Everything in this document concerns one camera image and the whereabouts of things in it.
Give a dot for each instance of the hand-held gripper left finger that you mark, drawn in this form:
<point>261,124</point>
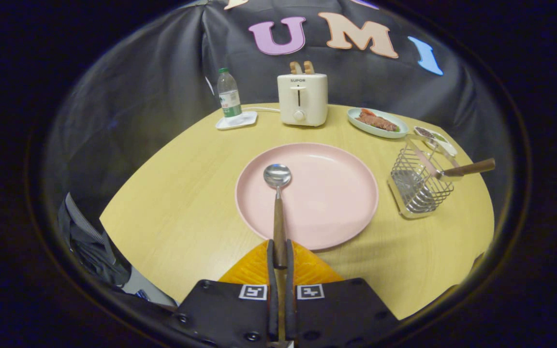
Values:
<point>225,314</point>

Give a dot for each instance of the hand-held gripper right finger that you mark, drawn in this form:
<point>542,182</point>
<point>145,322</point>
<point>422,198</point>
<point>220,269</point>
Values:
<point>341,314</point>

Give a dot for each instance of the pink plate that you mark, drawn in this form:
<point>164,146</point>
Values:
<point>327,198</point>

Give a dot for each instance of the dark striped cloth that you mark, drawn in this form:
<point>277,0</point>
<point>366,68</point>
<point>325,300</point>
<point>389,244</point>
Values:
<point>95,251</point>

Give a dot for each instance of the pale green plate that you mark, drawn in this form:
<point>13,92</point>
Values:
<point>370,130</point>

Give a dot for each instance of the white square coaster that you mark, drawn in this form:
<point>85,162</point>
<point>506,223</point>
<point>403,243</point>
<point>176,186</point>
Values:
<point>242,122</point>

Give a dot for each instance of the brown steak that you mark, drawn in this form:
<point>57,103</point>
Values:
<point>377,122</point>

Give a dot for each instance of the white divided sauce dish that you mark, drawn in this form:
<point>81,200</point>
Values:
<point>440,142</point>

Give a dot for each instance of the pink red food slice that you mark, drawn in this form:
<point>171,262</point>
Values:
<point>366,112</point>

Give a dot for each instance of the white toaster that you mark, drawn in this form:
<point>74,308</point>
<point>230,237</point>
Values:
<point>302,104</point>

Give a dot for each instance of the clear plastic water bottle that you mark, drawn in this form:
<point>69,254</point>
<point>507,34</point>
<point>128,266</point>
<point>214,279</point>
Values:
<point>230,99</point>

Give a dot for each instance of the black backdrop cloth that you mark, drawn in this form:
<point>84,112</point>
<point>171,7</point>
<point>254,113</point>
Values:
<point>138,96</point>

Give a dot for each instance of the toast slice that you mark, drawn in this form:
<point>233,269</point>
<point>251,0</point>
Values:
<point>309,67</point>
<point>296,68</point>

